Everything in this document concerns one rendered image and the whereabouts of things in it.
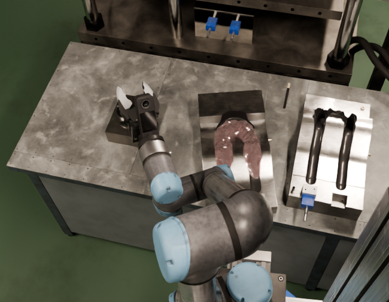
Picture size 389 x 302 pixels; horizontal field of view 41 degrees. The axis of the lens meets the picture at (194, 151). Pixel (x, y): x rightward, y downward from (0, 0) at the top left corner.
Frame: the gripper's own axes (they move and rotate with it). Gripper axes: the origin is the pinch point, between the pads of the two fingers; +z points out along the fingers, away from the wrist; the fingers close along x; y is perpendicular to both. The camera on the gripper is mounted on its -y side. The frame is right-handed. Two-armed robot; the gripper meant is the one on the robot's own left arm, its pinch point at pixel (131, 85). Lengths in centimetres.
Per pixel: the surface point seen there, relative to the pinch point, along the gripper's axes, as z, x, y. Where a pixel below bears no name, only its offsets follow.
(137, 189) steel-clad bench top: 6, 3, 66
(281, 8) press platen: 56, 80, 33
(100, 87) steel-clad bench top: 61, 1, 66
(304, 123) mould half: 4, 68, 44
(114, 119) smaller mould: 36, 2, 59
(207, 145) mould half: 10, 32, 53
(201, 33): 75, 53, 58
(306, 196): -24, 57, 48
